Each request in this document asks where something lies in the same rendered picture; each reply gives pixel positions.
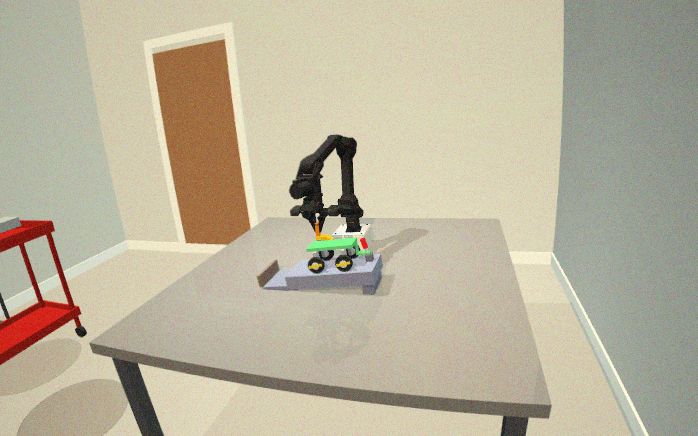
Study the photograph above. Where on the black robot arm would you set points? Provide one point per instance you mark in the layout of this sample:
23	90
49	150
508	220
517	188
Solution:
306	184

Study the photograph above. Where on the yellow wheel chock with orange handle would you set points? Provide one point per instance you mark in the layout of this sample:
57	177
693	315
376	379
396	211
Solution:
320	237

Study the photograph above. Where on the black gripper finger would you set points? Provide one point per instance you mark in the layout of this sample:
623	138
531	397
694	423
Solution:
312	221
321	220

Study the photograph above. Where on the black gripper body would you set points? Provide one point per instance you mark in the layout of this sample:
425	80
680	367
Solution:
332	211

